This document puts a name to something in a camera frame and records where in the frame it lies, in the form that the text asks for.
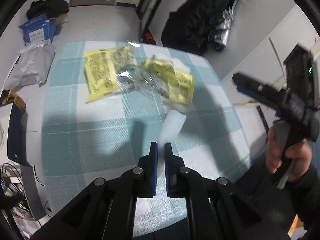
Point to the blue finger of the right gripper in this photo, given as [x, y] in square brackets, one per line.
[268, 95]
[240, 79]

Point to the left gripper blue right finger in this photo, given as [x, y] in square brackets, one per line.
[215, 208]

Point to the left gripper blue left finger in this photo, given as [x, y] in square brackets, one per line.
[105, 209]

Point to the white tissue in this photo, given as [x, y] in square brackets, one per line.
[178, 64]

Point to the person's right hand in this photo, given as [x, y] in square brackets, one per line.
[300, 152]

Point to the white wardrobe cabinet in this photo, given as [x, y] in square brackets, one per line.
[265, 62]

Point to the silver folded umbrella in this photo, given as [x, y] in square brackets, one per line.
[218, 37]

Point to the teal checkered tablecloth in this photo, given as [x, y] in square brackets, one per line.
[82, 141]

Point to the black hanging coat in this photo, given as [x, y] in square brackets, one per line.
[188, 28]

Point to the white paper piece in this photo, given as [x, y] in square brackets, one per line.
[171, 127]

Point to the yellow snack wrapper right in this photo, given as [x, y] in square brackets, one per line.
[169, 82]

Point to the yellow snack wrapper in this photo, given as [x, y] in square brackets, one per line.
[169, 82]
[110, 71]

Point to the white box side table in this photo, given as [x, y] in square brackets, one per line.
[12, 138]

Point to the yellow snack wrapper left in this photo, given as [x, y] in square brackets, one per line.
[110, 71]

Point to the brown slipper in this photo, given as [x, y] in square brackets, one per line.
[12, 97]

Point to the grey plastic mailer bag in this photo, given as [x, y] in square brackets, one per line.
[32, 67]

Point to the blue cardboard box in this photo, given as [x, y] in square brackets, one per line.
[38, 29]

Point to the black clothes pile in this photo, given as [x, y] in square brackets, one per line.
[51, 8]

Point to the black sliding door frame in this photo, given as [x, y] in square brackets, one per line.
[145, 11]

